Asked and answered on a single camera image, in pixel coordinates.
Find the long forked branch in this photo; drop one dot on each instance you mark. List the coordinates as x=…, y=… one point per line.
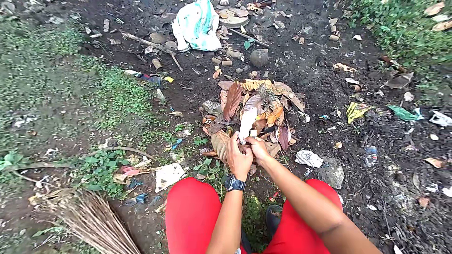
x=148, y=43

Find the person's right forearm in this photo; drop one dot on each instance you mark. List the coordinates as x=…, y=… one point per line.
x=306, y=204

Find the person's right hand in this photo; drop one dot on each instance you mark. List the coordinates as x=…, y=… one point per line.
x=260, y=150

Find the white paper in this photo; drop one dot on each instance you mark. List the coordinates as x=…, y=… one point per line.
x=247, y=122

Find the brown cylindrical piece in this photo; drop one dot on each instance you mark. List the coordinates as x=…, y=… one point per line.
x=226, y=63
x=235, y=54
x=156, y=63

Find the pale brown curled leaf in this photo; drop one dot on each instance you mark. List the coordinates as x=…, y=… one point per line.
x=434, y=9

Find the crumpled white striped plastic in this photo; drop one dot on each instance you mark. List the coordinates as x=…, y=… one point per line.
x=309, y=158

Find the dark grey dry leaf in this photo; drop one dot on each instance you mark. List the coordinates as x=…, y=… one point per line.
x=399, y=80

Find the red pink wrapper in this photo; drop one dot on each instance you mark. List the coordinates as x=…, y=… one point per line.
x=129, y=171

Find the person's right fingers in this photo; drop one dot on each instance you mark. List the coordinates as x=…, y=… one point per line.
x=251, y=140

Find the brown stick broom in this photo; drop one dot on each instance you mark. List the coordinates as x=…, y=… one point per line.
x=93, y=221

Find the small green seedling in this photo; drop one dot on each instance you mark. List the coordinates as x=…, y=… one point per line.
x=248, y=43

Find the round grey stone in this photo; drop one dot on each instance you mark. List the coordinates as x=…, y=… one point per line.
x=259, y=58

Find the small blue wrapper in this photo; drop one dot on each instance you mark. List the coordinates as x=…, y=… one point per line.
x=177, y=144

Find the flat round stone slab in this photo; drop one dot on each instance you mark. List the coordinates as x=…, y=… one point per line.
x=234, y=21

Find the blue plastic scrap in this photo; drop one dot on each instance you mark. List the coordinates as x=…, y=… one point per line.
x=142, y=198

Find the white plastic scrap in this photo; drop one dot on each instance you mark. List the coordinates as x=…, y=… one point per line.
x=441, y=118

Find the white green plastic sack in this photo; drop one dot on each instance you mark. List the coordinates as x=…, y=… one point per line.
x=198, y=25

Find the pile of dry leaves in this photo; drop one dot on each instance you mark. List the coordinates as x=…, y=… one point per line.
x=232, y=102

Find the dark blue red cloth scrap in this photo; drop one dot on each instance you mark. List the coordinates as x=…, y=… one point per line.
x=150, y=78

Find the green plastic wrapper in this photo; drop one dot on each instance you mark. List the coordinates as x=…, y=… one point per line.
x=405, y=113

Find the person's left forearm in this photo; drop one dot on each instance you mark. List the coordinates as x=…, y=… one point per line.
x=227, y=219

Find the curved brown branch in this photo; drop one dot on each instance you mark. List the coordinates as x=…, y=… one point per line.
x=116, y=149

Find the person's left hand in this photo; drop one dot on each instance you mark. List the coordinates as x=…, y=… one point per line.
x=240, y=165

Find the yellow plastic scrap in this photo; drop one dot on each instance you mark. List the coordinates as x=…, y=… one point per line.
x=168, y=79

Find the large flat grey rock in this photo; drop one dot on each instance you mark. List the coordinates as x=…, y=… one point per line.
x=331, y=172

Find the small red wrapper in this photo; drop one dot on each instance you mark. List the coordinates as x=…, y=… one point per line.
x=274, y=197

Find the yellow plastic wrapper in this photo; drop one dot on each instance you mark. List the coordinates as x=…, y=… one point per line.
x=356, y=112

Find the orange brown dry leaf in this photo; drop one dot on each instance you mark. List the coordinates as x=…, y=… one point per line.
x=434, y=162

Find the green grass patch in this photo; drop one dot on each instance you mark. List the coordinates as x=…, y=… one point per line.
x=409, y=38
x=116, y=91

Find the person's left thumb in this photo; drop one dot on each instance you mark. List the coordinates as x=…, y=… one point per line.
x=248, y=153

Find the clear plastic bottle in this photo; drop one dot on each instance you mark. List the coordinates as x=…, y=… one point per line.
x=370, y=156

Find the person's left fingers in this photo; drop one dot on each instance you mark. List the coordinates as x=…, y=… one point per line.
x=233, y=142

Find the person's legs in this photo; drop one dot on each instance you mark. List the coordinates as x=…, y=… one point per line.
x=191, y=215

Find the green leafy weeds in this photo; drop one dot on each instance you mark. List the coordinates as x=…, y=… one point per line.
x=99, y=173

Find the thin brown stick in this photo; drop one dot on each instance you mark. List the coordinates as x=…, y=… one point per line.
x=250, y=37

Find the square off-white sheet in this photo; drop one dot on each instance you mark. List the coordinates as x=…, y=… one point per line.
x=168, y=176

